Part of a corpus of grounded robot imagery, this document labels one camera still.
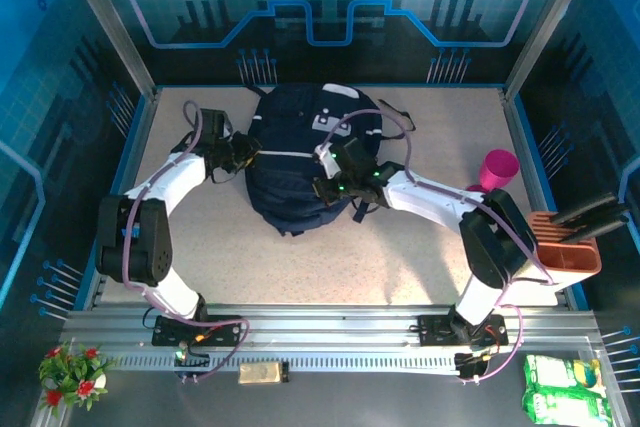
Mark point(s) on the aluminium front rail frame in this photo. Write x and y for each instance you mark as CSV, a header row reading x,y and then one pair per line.
x,y
330,329

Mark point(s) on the aluminium right corner post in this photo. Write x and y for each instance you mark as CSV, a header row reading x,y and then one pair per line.
x,y
547,22

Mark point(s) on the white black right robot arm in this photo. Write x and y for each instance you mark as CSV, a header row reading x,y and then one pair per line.
x,y
430,197

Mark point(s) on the aluminium left corner post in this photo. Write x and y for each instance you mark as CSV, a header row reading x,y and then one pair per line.
x,y
107,22

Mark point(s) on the artificial plant with red flowers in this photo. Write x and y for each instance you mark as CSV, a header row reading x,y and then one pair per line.
x,y
75,377

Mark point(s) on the aluminium left side rail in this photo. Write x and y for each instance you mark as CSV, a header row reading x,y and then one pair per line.
x,y
143,122

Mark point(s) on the aluminium rail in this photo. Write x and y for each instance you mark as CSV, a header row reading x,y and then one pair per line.
x,y
143,122
515,122

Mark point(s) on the aluminium right side rail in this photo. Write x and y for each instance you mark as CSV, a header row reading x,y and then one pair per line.
x,y
515,122

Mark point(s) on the aluminium corner post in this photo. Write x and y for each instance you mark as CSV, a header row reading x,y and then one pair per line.
x,y
107,22
547,22

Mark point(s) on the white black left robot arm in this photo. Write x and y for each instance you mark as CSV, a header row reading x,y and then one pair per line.
x,y
172,292

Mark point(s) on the green white snack packet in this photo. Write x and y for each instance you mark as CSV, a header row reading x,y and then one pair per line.
x,y
557,372
565,407

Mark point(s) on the orange slotted desk organizer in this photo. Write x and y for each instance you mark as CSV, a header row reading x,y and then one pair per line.
x,y
575,252

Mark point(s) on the navy blue student backpack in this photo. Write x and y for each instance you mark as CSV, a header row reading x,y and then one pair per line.
x,y
295,187

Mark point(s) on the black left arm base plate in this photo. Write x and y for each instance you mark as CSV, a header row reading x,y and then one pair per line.
x,y
225,329

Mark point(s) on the pink plastic goblet cup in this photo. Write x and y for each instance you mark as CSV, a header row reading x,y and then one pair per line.
x,y
497,169

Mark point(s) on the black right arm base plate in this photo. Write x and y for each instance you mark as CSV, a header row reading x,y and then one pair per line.
x,y
435,329

